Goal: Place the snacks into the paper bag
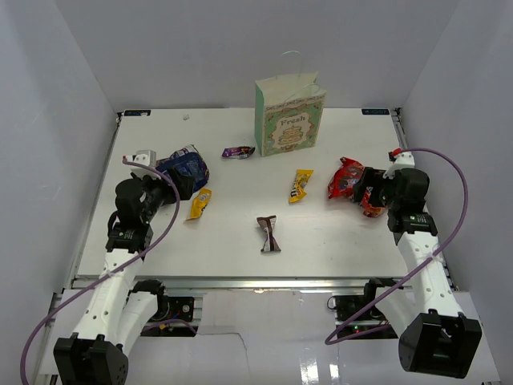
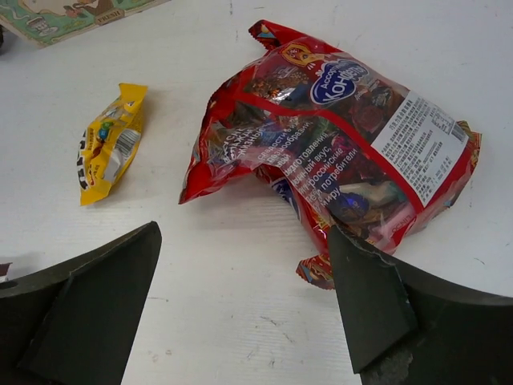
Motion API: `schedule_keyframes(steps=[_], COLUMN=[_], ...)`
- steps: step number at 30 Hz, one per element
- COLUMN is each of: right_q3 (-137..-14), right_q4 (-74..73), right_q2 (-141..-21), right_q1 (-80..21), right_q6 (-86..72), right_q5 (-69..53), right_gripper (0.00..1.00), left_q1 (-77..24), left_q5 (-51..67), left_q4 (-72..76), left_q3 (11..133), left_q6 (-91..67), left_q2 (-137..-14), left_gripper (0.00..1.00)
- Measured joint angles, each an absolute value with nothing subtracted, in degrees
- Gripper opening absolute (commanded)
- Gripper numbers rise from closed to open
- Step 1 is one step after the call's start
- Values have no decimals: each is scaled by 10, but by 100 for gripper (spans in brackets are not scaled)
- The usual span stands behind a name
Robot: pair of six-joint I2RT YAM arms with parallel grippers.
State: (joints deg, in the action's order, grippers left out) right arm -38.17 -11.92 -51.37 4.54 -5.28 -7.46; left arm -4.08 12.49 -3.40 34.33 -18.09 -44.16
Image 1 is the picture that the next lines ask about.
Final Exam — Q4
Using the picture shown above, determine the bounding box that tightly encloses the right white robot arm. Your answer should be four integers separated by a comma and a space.
353, 168, 483, 379

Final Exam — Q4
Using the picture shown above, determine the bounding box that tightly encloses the purple candy bar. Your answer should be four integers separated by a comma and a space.
221, 146, 256, 160

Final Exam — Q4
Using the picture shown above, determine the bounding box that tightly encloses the yellow candy pack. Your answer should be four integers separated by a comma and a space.
185, 188, 212, 221
289, 169, 313, 204

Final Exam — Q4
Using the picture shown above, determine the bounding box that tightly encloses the blue label right corner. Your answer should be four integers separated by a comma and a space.
362, 108, 390, 116

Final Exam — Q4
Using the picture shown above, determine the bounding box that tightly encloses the blue chips bag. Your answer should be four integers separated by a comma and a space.
156, 144, 209, 193

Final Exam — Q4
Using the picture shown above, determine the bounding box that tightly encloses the aluminium table frame rail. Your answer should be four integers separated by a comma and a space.
70, 276, 456, 292

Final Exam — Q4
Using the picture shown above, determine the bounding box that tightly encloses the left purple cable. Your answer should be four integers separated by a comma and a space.
19, 160, 181, 385

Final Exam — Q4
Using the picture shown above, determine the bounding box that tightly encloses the blue label left corner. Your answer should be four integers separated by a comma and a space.
123, 109, 151, 117

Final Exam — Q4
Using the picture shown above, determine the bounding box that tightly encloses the green paper gift bag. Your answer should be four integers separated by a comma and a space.
254, 69, 326, 157

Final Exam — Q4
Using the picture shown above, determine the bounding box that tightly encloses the blue label corner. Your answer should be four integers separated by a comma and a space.
362, 108, 390, 116
123, 109, 151, 117

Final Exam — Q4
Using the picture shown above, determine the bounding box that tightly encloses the red snack bag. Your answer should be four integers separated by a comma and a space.
327, 157, 386, 217

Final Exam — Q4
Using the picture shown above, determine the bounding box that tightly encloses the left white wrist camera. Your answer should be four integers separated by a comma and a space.
123, 149, 156, 178

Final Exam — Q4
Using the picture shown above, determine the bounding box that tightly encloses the brown white candy bar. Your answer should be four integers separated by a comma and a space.
256, 215, 281, 253

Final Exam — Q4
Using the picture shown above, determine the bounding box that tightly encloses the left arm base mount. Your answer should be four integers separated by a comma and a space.
151, 295, 195, 322

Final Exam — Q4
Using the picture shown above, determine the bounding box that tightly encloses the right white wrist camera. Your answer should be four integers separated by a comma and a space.
386, 148, 415, 178

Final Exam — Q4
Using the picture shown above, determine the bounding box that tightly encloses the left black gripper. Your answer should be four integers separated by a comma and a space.
135, 166, 195, 223

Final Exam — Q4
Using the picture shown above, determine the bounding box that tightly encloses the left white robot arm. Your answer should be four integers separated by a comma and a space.
53, 167, 194, 384

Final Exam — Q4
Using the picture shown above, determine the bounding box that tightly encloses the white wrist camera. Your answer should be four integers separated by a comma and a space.
123, 149, 156, 178
386, 148, 415, 178

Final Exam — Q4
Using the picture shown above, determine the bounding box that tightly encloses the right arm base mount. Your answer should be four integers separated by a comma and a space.
326, 278, 396, 338

